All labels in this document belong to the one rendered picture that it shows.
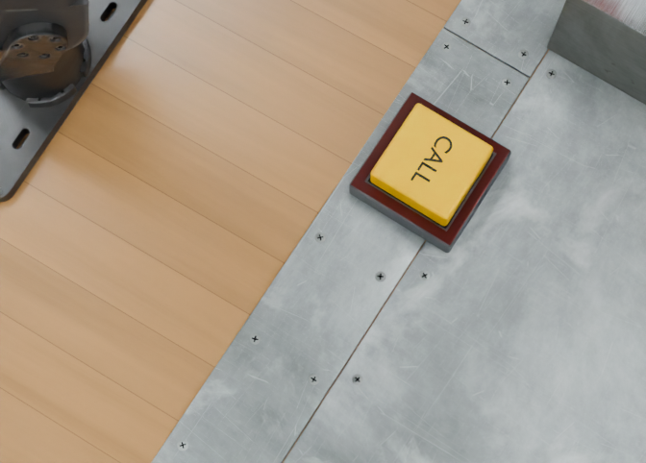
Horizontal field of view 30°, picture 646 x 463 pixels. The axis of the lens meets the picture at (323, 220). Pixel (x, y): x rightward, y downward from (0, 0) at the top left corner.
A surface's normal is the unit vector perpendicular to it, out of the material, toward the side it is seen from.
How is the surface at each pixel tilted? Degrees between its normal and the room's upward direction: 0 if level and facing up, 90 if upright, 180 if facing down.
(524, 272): 0
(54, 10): 90
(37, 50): 90
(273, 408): 0
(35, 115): 0
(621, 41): 90
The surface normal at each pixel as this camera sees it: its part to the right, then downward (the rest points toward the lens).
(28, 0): 0.14, 0.95
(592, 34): -0.55, 0.81
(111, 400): -0.02, -0.25
